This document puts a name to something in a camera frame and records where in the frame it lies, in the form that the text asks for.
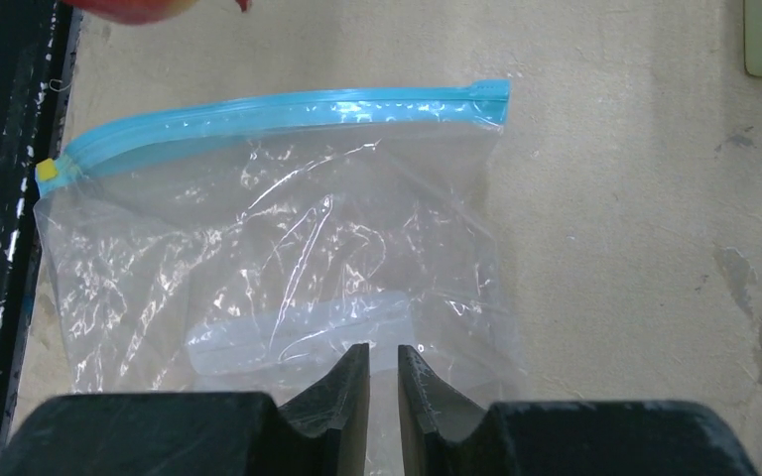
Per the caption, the clear zip top bag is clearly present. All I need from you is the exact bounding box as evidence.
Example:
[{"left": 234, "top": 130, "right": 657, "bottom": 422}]
[{"left": 34, "top": 79, "right": 525, "bottom": 475}]

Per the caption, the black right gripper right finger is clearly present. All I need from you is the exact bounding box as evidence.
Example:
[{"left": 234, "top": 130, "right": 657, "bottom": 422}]
[{"left": 398, "top": 345, "right": 757, "bottom": 475}]

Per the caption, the red fake apple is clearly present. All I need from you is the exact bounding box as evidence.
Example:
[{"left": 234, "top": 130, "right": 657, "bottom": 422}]
[{"left": 62, "top": 0, "right": 252, "bottom": 26}]

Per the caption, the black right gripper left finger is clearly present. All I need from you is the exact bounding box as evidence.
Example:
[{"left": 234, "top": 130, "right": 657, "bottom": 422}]
[{"left": 0, "top": 344, "right": 370, "bottom": 475}]

